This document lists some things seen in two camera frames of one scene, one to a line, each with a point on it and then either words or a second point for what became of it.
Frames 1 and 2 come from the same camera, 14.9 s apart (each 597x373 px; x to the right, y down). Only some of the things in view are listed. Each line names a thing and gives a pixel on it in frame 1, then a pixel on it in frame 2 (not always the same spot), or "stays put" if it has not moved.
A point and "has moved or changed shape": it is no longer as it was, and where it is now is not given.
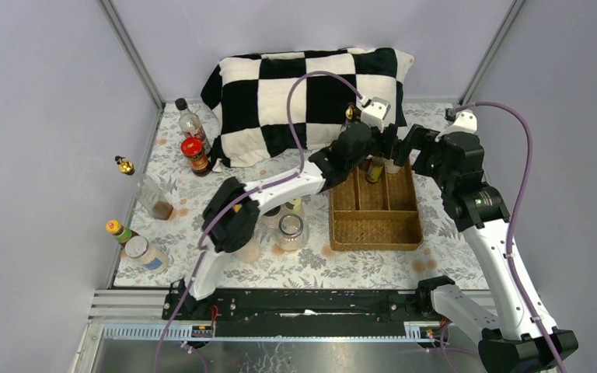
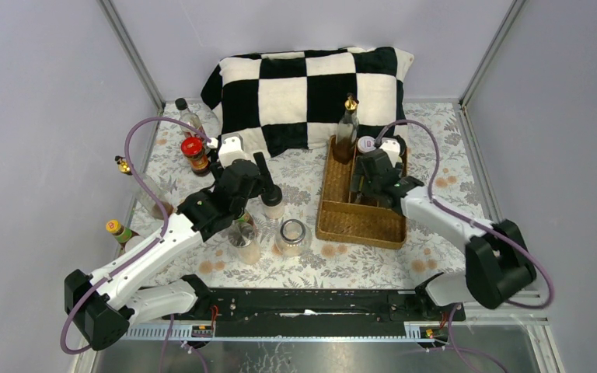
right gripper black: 417,137 -> 356,178
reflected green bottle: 122,234 stays put
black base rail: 300,312 stays put
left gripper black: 380,146 -> 263,180
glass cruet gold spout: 352,113 has moved or changed shape
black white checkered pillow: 265,105 stays put
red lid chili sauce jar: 193,148 stays put
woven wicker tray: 380,216 has moved or changed shape
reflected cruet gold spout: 148,191 stays put
